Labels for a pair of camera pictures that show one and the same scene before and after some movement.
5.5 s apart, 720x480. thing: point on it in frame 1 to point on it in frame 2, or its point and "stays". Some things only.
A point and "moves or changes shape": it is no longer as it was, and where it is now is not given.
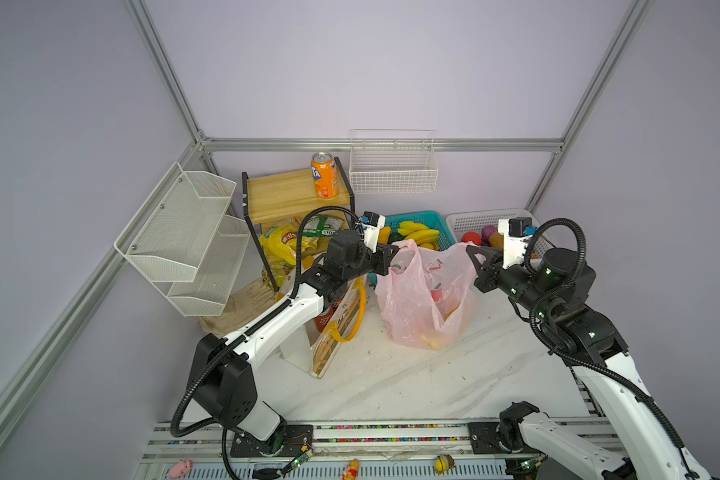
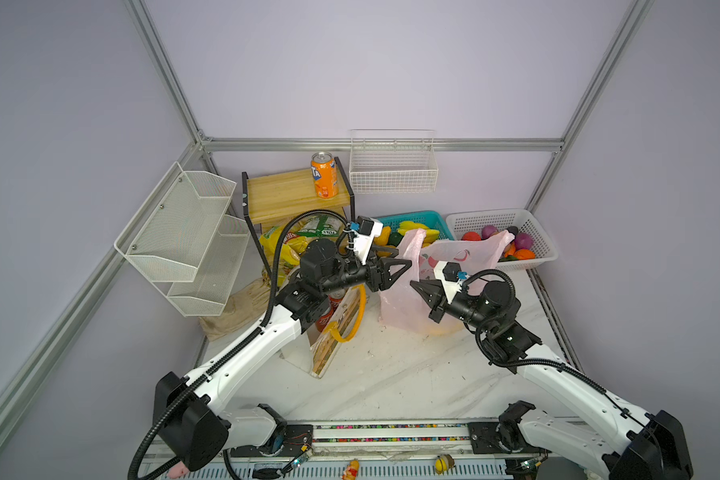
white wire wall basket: x=392 y=160 stays
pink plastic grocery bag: x=425 y=298 moves or changes shape
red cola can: x=322 y=321 stays
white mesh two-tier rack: x=182 y=238 stays
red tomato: x=472 y=236 stays
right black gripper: x=487 y=259 to x=433 y=297
